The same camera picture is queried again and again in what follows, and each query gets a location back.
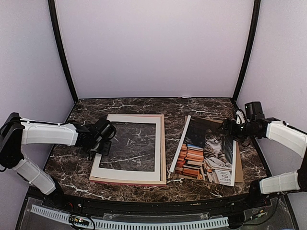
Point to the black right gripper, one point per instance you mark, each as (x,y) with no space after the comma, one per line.
(232,132)

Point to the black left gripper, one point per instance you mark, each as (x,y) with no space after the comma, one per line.
(105,149)

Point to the cat and books photo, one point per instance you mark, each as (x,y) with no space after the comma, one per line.
(189,160)

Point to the white photo mat board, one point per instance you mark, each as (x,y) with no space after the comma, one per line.
(127,175)

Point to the clear acrylic sheet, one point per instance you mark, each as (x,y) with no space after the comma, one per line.
(132,148)

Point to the brown cardboard backing board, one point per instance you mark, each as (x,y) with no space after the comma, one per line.
(238,167)

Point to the pink wooden picture frame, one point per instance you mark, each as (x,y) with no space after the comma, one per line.
(163,148)

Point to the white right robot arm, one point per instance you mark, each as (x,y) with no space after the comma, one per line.
(279,132)

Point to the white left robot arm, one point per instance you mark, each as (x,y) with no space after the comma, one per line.
(18,131)

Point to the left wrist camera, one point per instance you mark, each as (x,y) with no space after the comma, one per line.
(104,129)

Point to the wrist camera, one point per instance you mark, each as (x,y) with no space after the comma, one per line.
(104,129)
(254,111)

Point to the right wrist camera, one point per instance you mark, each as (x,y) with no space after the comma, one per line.
(254,111)

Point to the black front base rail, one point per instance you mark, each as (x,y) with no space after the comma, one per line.
(272,210)

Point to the right black corner post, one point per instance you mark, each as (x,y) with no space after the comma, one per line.
(248,49)

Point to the black corner post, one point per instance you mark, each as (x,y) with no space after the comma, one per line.
(248,49)
(60,48)

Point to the left black corner post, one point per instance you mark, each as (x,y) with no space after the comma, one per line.
(60,48)

